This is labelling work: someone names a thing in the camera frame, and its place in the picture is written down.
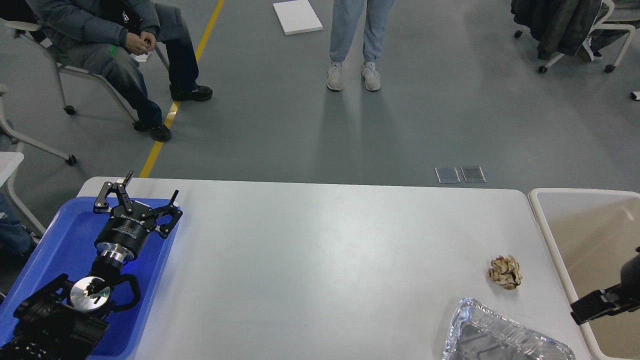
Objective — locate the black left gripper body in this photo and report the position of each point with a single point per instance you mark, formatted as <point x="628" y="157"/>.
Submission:
<point x="125" y="232"/>

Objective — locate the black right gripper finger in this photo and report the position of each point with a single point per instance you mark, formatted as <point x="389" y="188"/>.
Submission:
<point x="593" y="306"/>

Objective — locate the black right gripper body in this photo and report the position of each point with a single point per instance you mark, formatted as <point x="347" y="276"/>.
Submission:
<point x="627" y="292"/>

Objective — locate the aluminium foil tray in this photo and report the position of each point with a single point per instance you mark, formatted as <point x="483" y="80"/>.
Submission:
<point x="479" y="333"/>

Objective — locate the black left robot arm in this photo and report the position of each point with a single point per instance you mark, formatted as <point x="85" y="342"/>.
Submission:
<point x="87" y="289"/>

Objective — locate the blue plastic tray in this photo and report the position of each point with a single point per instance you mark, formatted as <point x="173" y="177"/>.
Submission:
<point x="68" y="248"/>

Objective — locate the white chair at left edge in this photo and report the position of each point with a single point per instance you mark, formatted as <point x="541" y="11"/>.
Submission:
<point x="8" y="130"/>

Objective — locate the beige plastic bin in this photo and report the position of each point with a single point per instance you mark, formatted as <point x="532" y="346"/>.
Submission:
<point x="591" y="234"/>

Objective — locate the person in jeans left edge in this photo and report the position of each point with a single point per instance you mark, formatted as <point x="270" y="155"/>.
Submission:
<point x="13" y="235"/>

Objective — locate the crumpled brown paper ball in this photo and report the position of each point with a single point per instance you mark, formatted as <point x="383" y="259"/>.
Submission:
<point x="505" y="271"/>

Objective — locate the white table at left edge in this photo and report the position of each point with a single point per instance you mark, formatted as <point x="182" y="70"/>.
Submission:
<point x="9" y="164"/>

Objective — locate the seated person grey jacket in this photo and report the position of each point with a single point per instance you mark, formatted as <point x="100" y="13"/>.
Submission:
<point x="103" y="36"/>

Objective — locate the right floor metal plate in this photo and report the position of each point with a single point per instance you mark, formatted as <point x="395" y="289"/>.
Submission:
<point x="473" y="174"/>

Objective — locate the floor metal plate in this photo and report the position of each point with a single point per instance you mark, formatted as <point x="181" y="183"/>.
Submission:
<point x="447" y="174"/>
<point x="473" y="174"/>

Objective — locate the white chair under person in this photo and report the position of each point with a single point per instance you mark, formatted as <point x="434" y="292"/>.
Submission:
<point x="62" y="64"/>

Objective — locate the left floor metal plate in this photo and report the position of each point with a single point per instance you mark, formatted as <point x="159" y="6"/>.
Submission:
<point x="447" y="174"/>

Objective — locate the white flat board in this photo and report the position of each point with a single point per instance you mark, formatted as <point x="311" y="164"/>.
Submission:
<point x="297" y="17"/>

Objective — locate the dark coat on chair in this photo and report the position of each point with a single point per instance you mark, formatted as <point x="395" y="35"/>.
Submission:
<point x="559" y="26"/>

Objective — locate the white chair with dark coat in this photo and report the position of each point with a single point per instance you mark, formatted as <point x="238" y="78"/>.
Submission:
<point x="616" y="18"/>

